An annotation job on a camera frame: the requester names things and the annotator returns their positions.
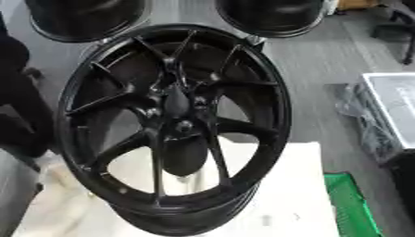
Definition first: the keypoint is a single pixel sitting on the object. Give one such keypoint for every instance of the black spoked wheel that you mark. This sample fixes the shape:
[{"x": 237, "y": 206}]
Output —
[{"x": 254, "y": 102}]

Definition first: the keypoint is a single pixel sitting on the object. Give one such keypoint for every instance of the black round wheel rim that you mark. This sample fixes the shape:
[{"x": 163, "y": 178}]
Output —
[
  {"x": 86, "y": 18},
  {"x": 270, "y": 17}
]

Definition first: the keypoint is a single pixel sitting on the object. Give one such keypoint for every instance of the green plastic crate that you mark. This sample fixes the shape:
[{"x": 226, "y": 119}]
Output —
[{"x": 351, "y": 206}]

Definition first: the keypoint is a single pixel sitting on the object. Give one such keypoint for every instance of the grey lidded storage box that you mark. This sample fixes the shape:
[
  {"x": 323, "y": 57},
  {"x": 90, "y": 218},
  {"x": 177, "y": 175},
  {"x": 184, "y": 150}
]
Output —
[{"x": 386, "y": 108}]

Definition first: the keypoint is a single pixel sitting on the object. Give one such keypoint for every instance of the tan cardboard box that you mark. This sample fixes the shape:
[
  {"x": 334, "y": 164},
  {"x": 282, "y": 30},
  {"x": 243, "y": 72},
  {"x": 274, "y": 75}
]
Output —
[{"x": 356, "y": 3}]

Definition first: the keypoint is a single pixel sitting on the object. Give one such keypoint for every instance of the black chair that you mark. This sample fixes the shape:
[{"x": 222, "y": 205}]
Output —
[{"x": 397, "y": 26}]

